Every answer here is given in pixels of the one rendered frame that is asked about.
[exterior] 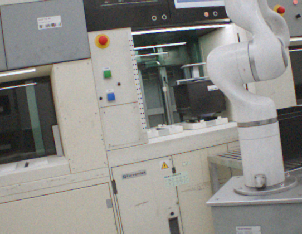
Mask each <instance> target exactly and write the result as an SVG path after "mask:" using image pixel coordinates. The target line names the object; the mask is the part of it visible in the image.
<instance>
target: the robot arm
mask: <svg viewBox="0 0 302 234"><path fill-rule="evenodd" d="M223 1H224V4H225V8H226V12H227V14H228V17H229V19H230V20H231V21H232V22H233V23H234V24H236V25H237V26H239V27H241V28H243V29H244V30H247V31H249V32H250V33H251V34H252V36H253V39H252V40H251V41H244V42H240V43H239V42H238V43H233V44H230V45H224V46H221V47H217V48H215V49H214V50H212V51H211V52H210V54H209V55H208V58H207V62H206V71H207V74H208V76H209V78H210V79H211V81H212V83H213V84H215V85H216V86H217V87H218V88H219V89H220V90H221V91H222V92H223V93H224V94H225V95H226V96H227V97H228V98H229V100H230V102H232V106H233V108H234V110H235V115H236V120H237V131H238V137H239V141H240V148H241V149H240V152H241V159H242V169H243V176H244V179H242V180H240V181H238V182H236V183H235V184H234V186H233V190H234V191H235V192H236V193H238V194H244V195H248V196H251V195H268V194H272V193H278V192H282V191H286V190H288V189H290V188H292V187H294V186H296V185H297V178H295V177H294V176H293V175H289V173H286V174H284V166H283V158H282V151H281V149H282V148H281V141H280V130H279V123H278V119H277V109H276V105H275V103H274V101H273V100H271V99H269V98H268V97H265V96H261V95H258V94H254V93H251V92H249V91H248V90H246V89H245V87H244V84H245V83H252V82H259V81H267V80H272V79H275V78H278V77H280V76H281V75H283V73H284V72H285V70H286V68H287V66H288V58H287V55H286V52H285V49H286V48H288V47H289V45H290V34H289V29H288V26H287V24H286V21H285V20H284V19H283V17H282V16H281V15H279V14H278V13H277V12H275V11H273V10H271V9H270V8H269V7H268V5H267V0H223ZM265 21H268V23H269V24H270V26H271V28H272V31H271V29H270V28H269V26H268V25H267V24H266V22H265Z"/></svg>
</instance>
